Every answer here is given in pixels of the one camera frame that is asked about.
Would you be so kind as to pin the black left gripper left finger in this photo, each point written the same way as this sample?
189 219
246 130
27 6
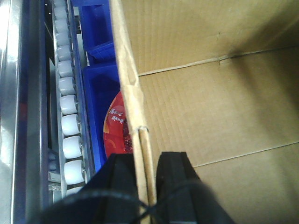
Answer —
110 197

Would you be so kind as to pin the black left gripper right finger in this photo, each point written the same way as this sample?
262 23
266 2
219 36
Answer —
182 198

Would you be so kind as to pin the brown cardboard carton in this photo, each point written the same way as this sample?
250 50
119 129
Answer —
219 80

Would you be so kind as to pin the white roller conveyor track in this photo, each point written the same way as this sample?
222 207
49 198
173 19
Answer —
75 160

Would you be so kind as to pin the red snack package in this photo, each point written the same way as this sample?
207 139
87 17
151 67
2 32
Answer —
117 139

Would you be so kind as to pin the blue bin with red package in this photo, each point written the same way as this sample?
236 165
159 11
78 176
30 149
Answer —
101 85

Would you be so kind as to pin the far blue bin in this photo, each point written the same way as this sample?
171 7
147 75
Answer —
96 29

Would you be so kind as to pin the stainless steel shelf rail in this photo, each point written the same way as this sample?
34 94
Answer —
23 111

